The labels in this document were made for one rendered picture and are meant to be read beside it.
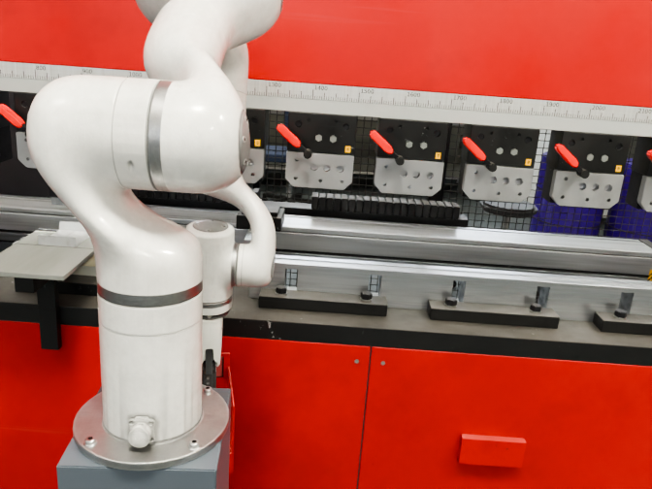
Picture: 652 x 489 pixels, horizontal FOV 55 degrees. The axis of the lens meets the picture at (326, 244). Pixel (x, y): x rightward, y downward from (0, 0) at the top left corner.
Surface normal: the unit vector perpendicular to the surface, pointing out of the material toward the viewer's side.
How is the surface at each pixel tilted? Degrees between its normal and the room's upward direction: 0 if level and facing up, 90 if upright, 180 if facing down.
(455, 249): 90
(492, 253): 90
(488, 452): 90
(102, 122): 74
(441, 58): 90
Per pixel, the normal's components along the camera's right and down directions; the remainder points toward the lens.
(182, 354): 0.75, 0.25
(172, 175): -0.06, 0.77
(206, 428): 0.07, -0.95
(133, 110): 0.02, -0.26
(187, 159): 0.00, 0.46
